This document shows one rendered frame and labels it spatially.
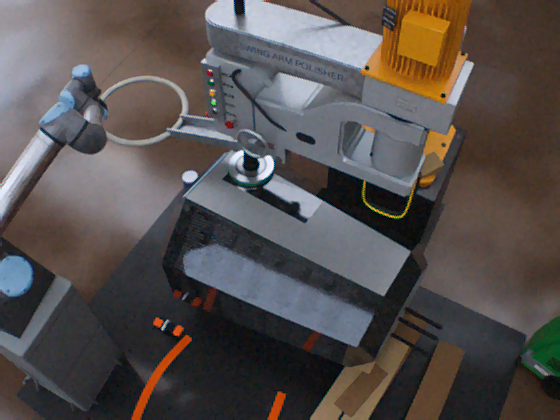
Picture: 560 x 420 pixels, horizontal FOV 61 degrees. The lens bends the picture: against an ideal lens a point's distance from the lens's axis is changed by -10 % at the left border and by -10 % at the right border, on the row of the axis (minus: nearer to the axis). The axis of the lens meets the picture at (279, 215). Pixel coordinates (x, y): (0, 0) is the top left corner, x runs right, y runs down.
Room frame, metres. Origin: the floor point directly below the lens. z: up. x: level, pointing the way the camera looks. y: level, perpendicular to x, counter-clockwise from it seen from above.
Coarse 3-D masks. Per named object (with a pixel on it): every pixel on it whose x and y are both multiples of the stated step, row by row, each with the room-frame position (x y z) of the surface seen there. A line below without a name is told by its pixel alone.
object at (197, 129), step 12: (192, 120) 1.86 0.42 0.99; (204, 120) 1.83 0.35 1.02; (180, 132) 1.76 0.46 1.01; (192, 132) 1.74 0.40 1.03; (204, 132) 1.77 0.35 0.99; (216, 132) 1.75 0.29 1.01; (216, 144) 1.66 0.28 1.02; (228, 144) 1.63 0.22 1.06; (276, 156) 1.47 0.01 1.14; (288, 156) 1.48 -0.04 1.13
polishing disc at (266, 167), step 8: (240, 152) 1.73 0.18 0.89; (232, 160) 1.68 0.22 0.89; (240, 160) 1.67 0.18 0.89; (264, 160) 1.67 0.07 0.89; (272, 160) 1.67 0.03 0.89; (232, 168) 1.62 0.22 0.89; (240, 168) 1.62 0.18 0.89; (264, 168) 1.62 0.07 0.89; (272, 168) 1.62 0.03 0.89; (232, 176) 1.58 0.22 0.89; (240, 176) 1.57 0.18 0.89; (248, 176) 1.57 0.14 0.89; (256, 176) 1.57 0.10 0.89; (264, 176) 1.57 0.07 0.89
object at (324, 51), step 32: (224, 0) 1.73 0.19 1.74; (256, 0) 1.73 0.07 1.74; (224, 32) 1.55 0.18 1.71; (256, 32) 1.51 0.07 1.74; (288, 32) 1.51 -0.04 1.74; (320, 32) 1.50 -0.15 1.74; (352, 32) 1.51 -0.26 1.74; (288, 64) 1.42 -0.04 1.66; (320, 64) 1.36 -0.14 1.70; (352, 64) 1.32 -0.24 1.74; (384, 96) 1.24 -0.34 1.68; (416, 96) 1.19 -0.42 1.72; (448, 128) 1.13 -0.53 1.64
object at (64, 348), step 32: (64, 288) 1.01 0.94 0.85; (32, 320) 0.85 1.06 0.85; (64, 320) 0.91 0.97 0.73; (96, 320) 1.03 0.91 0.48; (0, 352) 0.82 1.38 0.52; (32, 352) 0.73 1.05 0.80; (64, 352) 0.82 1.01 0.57; (96, 352) 0.93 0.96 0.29; (64, 384) 0.72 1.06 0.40; (96, 384) 0.82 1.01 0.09
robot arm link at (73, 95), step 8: (72, 80) 1.86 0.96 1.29; (80, 80) 1.87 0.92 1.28; (64, 88) 1.82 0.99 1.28; (72, 88) 1.81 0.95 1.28; (80, 88) 1.83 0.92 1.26; (64, 96) 1.77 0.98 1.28; (72, 96) 1.77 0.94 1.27; (80, 96) 1.79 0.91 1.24; (72, 104) 1.75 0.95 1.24; (80, 104) 1.77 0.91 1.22
